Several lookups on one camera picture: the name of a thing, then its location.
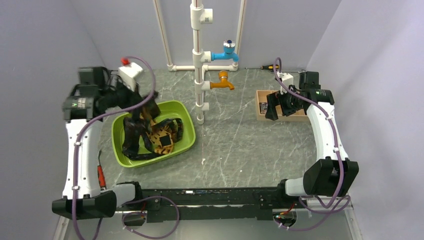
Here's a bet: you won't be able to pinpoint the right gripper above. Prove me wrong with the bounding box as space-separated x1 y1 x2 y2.
265 85 304 121

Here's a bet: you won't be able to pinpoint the dark brown floral tie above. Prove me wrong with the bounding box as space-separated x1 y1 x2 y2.
122 99 161 161

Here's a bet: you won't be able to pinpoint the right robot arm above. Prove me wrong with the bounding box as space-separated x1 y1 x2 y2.
265 71 359 208

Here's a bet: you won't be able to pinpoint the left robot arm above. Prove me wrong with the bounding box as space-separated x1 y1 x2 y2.
51 66 144 220

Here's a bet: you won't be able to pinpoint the rolled tie in tray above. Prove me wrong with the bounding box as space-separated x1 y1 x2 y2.
259 102 268 115

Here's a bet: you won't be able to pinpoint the wooden compartment tray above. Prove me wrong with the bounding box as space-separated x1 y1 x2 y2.
254 90 310 122

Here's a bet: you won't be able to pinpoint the yellow black screwdriver back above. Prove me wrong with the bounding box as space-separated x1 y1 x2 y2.
245 64 280 71

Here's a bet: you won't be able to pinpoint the silver wrench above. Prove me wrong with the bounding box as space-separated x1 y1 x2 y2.
287 69 306 74

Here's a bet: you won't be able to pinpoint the green plastic basin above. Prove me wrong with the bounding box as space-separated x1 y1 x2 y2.
111 100 196 168

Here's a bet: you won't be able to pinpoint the orange faucet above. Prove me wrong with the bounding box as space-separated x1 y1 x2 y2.
210 70 235 91

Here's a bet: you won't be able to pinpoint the dark teal patterned tie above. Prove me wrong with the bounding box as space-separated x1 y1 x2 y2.
162 117 184 143

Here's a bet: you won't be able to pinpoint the blue faucet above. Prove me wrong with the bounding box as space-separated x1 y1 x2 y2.
211 39 239 63

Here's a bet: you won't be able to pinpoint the white pvc pipe assembly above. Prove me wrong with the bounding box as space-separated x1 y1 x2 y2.
153 0 247 125

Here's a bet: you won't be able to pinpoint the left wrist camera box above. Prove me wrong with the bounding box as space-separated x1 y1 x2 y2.
118 62 143 92

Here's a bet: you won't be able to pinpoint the red handled pliers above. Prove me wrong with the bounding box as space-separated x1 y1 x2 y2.
97 149 107 191

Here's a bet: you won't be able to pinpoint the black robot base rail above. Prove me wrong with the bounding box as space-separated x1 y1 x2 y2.
117 184 300 223

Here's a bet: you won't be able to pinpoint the aluminium frame rail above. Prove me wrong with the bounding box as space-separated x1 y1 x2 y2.
52 216 70 240

